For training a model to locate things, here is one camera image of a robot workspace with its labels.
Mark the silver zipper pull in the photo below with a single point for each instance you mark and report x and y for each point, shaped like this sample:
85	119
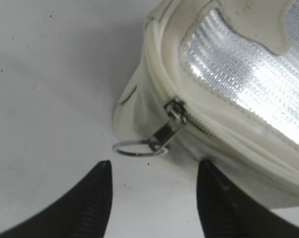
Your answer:
158	141

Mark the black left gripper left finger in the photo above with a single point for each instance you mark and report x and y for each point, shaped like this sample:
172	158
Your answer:
83	212

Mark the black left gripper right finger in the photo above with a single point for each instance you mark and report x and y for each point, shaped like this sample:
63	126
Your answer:
225	211

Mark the cream insulated lunch bag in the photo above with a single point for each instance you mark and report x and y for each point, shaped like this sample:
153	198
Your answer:
235	64

